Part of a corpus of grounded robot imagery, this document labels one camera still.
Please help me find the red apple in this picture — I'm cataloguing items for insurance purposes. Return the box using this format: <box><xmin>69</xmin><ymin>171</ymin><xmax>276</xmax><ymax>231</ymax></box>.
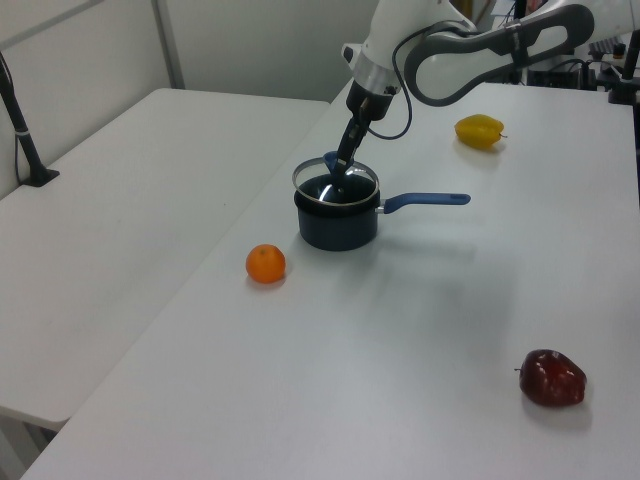
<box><xmin>513</xmin><ymin>348</ymin><xmax>588</xmax><ymax>408</ymax></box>

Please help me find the dark gripper cable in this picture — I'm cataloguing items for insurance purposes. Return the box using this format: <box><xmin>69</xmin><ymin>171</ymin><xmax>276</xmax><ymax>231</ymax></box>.
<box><xmin>367</xmin><ymin>23</ymin><xmax>454</xmax><ymax>141</ymax></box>

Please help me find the black camera stand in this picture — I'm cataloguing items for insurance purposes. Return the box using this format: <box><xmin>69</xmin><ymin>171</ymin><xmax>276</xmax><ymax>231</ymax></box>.
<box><xmin>606</xmin><ymin>27</ymin><xmax>640</xmax><ymax>107</ymax></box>

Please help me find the orange fruit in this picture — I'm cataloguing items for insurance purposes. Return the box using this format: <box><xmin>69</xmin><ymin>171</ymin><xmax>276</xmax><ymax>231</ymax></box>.
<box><xmin>244</xmin><ymin>243</ymin><xmax>287</xmax><ymax>285</ymax></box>

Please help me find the dark blue saucepan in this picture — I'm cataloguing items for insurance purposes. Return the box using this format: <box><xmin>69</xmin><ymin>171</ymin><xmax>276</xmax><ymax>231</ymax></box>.
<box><xmin>293</xmin><ymin>174</ymin><xmax>472</xmax><ymax>252</ymax></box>

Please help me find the grey metal partition post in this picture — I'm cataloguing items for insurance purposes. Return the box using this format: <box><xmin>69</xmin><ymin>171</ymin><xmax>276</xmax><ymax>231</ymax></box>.
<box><xmin>151</xmin><ymin>0</ymin><xmax>187</xmax><ymax>91</ymax></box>

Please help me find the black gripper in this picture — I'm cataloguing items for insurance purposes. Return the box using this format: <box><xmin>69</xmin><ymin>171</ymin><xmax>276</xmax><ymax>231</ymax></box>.
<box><xmin>331</xmin><ymin>81</ymin><xmax>397</xmax><ymax>189</ymax></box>

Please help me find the dark electronics equipment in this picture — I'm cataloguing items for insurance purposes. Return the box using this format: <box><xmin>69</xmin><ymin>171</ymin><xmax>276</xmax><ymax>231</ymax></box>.
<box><xmin>524</xmin><ymin>29</ymin><xmax>612</xmax><ymax>92</ymax></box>

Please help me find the black pole with base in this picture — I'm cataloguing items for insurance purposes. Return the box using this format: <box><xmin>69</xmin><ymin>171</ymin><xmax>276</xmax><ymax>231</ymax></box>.
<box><xmin>0</xmin><ymin>49</ymin><xmax>61</xmax><ymax>188</ymax></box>

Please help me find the glass lid with blue knob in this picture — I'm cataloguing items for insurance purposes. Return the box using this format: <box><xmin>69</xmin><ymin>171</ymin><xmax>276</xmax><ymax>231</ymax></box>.
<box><xmin>291</xmin><ymin>149</ymin><xmax>382</xmax><ymax>207</ymax></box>

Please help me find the white side table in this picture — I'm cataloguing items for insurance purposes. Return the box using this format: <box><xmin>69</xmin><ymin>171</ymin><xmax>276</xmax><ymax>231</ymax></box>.
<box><xmin>0</xmin><ymin>87</ymin><xmax>332</xmax><ymax>433</ymax></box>

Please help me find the yellow bell pepper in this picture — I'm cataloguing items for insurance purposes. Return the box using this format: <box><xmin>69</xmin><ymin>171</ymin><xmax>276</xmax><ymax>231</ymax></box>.
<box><xmin>453</xmin><ymin>113</ymin><xmax>509</xmax><ymax>153</ymax></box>

